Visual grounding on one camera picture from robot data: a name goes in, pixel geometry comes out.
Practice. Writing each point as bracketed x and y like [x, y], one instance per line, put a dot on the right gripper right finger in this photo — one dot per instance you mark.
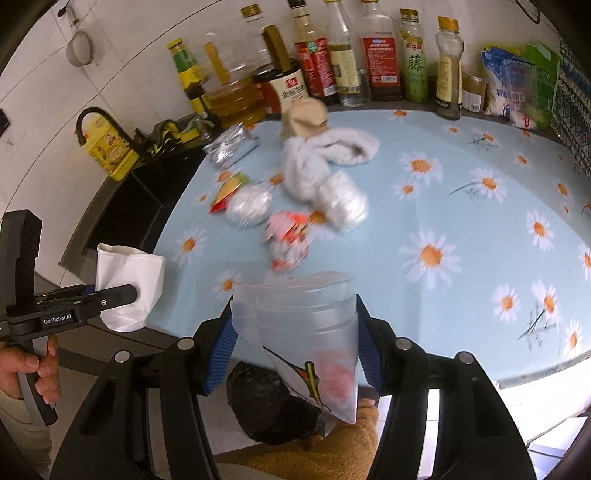
[399, 368]

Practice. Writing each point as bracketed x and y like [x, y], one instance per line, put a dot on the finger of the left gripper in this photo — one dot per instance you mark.
[99, 301]

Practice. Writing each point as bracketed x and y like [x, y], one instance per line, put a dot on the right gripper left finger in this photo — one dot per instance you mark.
[189, 369]

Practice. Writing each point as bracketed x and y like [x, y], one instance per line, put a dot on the white paper cup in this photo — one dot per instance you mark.
[132, 280]

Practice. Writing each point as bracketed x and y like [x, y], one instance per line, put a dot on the clear plastic cup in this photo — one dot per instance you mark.
[309, 330]

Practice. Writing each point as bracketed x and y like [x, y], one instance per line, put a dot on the black trash bin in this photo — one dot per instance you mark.
[266, 410]

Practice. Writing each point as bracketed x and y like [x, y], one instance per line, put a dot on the person's left hand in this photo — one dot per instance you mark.
[14, 361]

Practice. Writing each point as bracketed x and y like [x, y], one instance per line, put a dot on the daisy print tablecloth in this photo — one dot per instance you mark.
[477, 238]

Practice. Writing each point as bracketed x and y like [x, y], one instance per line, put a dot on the yellow dish soap bottle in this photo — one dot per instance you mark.
[112, 155]

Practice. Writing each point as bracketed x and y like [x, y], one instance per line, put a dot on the black sink faucet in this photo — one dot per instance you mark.
[92, 122]

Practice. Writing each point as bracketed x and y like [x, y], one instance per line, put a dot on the red white snack wrapper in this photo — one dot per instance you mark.
[286, 237]

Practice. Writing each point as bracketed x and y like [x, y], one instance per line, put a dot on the yellow red snack wrapper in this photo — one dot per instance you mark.
[227, 189]

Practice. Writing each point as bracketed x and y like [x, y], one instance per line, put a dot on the clear plastic wrap bundle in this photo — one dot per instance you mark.
[342, 202]

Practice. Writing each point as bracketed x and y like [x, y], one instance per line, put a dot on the yellow black cloth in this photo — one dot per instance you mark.
[165, 137]

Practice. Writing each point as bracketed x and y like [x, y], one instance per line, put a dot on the silver foil wrapper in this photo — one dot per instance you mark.
[231, 146]

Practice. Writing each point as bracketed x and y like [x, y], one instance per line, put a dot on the white cloth towel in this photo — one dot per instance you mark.
[306, 163]

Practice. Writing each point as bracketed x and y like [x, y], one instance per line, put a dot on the hanging metal strainer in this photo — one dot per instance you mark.
[80, 50]

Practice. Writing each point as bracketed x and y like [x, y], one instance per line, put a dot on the brown paper cup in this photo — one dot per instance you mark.
[304, 118]

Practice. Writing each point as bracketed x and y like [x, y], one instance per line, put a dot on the large cooking oil jug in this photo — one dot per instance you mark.
[232, 63]

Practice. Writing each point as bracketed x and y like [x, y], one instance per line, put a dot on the green label oil bottle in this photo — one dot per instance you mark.
[415, 64]

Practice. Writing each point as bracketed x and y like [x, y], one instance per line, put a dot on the soy sauce jug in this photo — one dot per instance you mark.
[281, 82]

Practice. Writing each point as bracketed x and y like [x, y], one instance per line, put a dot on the slim bottle gold cap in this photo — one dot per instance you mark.
[449, 77]

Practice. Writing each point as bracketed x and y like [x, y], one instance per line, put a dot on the small glass jar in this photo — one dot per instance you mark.
[473, 93]

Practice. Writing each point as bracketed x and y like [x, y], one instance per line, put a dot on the clear bottle beige label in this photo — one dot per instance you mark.
[346, 57]

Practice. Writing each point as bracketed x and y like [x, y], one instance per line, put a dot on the patterned blue cloth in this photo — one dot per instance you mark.
[571, 111]

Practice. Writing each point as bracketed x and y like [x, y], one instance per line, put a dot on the red label vinegar bottle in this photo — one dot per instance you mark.
[313, 53]

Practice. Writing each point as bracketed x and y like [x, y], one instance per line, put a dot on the white blue salt bag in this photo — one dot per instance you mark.
[511, 87]

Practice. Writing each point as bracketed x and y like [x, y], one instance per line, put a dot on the clear bottle red label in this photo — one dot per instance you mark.
[379, 44]

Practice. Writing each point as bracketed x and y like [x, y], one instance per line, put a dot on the green packet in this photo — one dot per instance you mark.
[547, 63]

